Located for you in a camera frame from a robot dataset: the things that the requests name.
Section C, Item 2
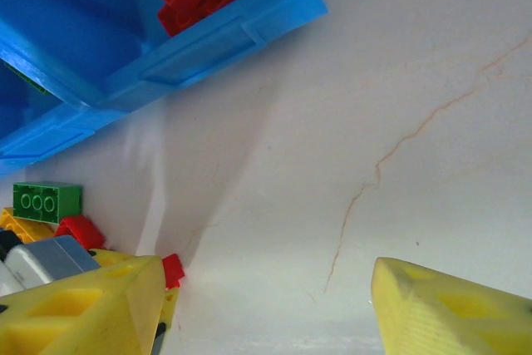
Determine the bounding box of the yellow lego brick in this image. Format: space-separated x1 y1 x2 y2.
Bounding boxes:
0 207 55 244

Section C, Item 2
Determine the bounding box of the blue plastic bin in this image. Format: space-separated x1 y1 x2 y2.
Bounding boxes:
0 45 130 177
0 0 329 113

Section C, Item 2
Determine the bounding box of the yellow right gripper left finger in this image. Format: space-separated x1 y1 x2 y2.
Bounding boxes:
0 255 166 355

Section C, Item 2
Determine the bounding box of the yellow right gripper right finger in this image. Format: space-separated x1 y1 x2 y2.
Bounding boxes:
372 257 532 355

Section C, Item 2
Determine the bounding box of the green lego brick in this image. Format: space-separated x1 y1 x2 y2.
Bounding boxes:
12 182 83 225

